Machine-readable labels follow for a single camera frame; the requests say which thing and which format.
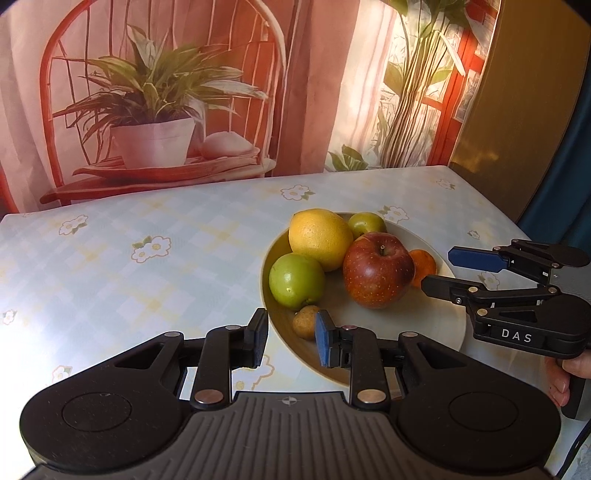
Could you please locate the printed backdrop cloth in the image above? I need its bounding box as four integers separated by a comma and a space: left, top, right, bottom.
0, 0, 502, 215

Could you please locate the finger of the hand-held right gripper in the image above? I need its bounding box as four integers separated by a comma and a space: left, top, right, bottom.
448, 240, 555, 282
422, 274, 561, 320

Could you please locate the cream ceramic plate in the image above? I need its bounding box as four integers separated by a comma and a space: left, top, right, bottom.
259, 212, 467, 387

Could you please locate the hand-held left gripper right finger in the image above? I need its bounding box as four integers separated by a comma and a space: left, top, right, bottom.
315, 310, 462, 411

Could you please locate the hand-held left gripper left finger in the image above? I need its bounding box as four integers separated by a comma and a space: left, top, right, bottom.
113, 308, 269, 411

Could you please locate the brown kiwi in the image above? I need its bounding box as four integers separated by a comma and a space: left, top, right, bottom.
292, 305, 321, 341

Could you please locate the blue cloth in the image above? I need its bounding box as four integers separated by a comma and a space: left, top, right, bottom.
517, 78, 591, 259

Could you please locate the red apple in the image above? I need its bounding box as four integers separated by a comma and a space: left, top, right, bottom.
342, 232, 415, 309

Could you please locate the yellow-green plum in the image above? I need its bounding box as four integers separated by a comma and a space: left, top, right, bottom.
347, 212, 387, 240

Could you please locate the orange tangerine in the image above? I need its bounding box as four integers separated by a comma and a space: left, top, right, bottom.
409, 249, 437, 289

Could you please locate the green apple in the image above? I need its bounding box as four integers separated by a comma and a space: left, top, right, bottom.
269, 253, 326, 310

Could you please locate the person's right hand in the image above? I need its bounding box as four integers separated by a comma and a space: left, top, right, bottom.
545, 356, 573, 408

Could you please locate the yellow citrus fruit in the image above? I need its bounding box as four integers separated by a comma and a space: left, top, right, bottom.
288, 209, 354, 272

